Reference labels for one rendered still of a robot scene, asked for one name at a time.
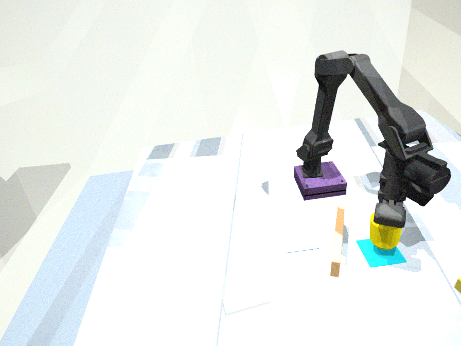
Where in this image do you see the yellow rectangular block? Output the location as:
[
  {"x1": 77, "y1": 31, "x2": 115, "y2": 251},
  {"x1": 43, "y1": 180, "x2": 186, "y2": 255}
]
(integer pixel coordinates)
[{"x1": 454, "y1": 277, "x2": 461, "y2": 293}]

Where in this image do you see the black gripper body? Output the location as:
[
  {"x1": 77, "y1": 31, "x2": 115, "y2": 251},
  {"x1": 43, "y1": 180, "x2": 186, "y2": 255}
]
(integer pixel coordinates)
[{"x1": 373, "y1": 170, "x2": 410, "y2": 228}]

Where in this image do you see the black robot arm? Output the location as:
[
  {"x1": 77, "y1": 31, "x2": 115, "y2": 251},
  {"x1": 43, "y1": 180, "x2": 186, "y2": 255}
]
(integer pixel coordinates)
[{"x1": 296, "y1": 50, "x2": 452, "y2": 206}]

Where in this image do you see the tan wood-grain flat bar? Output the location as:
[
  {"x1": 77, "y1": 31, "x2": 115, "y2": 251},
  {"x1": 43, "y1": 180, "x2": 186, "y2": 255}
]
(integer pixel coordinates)
[{"x1": 330, "y1": 205, "x2": 345, "y2": 278}]

